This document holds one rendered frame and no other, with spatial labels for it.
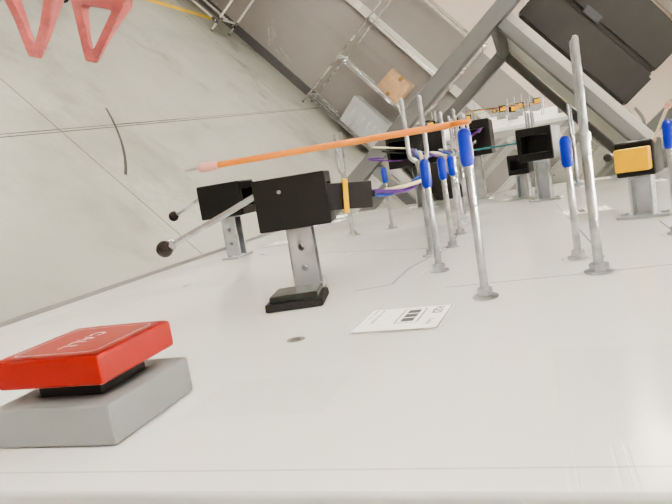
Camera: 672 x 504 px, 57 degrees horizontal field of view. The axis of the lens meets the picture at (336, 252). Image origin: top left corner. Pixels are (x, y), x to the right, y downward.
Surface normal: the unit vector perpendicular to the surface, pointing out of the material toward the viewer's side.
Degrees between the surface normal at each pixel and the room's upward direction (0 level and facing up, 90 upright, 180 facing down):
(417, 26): 90
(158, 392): 40
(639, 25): 90
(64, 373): 90
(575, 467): 50
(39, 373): 90
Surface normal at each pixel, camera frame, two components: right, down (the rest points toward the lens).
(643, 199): -0.58, 0.19
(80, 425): -0.29, 0.16
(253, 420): -0.16, -0.98
